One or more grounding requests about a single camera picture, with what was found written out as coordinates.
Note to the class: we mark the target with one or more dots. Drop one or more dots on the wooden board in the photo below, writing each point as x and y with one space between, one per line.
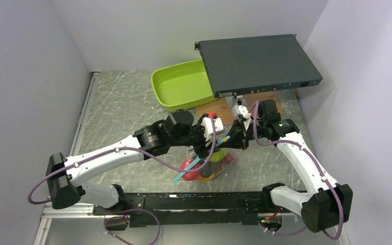
222 110

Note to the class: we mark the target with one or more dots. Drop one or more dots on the dark grey rack device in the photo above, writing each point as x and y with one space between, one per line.
240 66

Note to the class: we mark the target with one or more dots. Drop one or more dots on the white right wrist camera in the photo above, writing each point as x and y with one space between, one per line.
241 113

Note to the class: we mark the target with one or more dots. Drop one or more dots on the lime green plastic tub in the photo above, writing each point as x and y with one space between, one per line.
182 86

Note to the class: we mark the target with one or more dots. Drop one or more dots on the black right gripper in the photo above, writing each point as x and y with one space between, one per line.
238 137

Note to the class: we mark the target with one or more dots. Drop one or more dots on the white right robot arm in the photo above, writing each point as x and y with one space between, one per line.
326 205

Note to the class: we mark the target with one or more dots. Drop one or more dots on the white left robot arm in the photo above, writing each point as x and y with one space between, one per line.
68 178

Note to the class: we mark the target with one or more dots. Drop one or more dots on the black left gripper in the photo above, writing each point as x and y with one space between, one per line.
202 150

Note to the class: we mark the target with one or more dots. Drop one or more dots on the aluminium frame rail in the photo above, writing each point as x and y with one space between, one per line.
80 210

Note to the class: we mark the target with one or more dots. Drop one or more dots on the metal stand base plate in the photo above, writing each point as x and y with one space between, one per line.
236 100

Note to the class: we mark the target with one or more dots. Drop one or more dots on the clear zip top bag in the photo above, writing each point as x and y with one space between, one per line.
209 171

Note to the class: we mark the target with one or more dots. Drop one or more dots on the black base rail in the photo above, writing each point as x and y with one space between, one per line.
191 208

